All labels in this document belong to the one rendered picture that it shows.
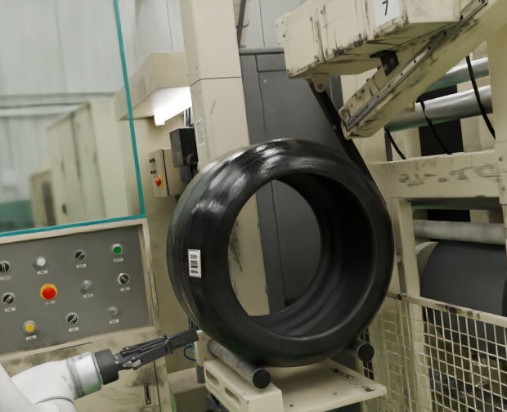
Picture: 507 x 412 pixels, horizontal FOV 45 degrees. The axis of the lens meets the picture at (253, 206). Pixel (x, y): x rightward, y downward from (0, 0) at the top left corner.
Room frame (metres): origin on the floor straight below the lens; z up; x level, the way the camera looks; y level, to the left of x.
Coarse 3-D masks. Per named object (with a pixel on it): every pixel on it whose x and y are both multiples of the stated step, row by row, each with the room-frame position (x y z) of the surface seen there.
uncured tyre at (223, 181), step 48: (288, 144) 1.44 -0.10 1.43; (192, 192) 1.45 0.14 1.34; (240, 192) 1.36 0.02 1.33; (336, 192) 1.71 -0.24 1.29; (192, 240) 1.35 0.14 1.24; (336, 240) 1.74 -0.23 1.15; (384, 240) 1.49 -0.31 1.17; (192, 288) 1.35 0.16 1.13; (336, 288) 1.71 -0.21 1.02; (384, 288) 1.49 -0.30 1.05; (240, 336) 1.35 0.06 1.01; (288, 336) 1.39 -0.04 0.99; (336, 336) 1.43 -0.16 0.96
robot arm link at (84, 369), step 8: (88, 352) 1.35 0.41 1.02; (72, 360) 1.31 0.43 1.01; (80, 360) 1.31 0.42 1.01; (88, 360) 1.31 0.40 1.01; (96, 360) 1.33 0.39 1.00; (72, 368) 1.29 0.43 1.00; (80, 368) 1.30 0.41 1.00; (88, 368) 1.30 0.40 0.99; (96, 368) 1.32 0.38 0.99; (72, 376) 1.29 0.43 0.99; (80, 376) 1.29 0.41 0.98; (88, 376) 1.29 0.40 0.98; (96, 376) 1.30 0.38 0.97; (80, 384) 1.29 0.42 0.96; (88, 384) 1.29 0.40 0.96; (96, 384) 1.30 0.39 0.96; (80, 392) 1.29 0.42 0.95; (88, 392) 1.31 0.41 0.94
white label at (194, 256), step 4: (188, 252) 1.35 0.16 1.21; (192, 252) 1.34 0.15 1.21; (196, 252) 1.33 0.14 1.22; (188, 256) 1.35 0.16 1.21; (192, 256) 1.34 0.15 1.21; (196, 256) 1.33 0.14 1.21; (192, 260) 1.34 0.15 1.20; (196, 260) 1.33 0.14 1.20; (192, 264) 1.34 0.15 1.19; (196, 264) 1.33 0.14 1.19; (192, 268) 1.34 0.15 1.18; (196, 268) 1.33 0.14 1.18; (192, 272) 1.34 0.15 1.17; (196, 272) 1.33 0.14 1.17; (200, 272) 1.32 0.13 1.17; (196, 276) 1.33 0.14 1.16; (200, 276) 1.32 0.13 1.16
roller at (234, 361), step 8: (216, 344) 1.65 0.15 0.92; (216, 352) 1.62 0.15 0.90; (224, 352) 1.57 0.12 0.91; (224, 360) 1.56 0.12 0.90; (232, 360) 1.50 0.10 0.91; (240, 360) 1.47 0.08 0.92; (232, 368) 1.51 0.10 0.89; (240, 368) 1.44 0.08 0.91; (248, 368) 1.41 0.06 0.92; (256, 368) 1.39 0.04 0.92; (248, 376) 1.39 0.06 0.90; (256, 376) 1.36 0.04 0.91; (264, 376) 1.37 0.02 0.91; (256, 384) 1.36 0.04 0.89; (264, 384) 1.37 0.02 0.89
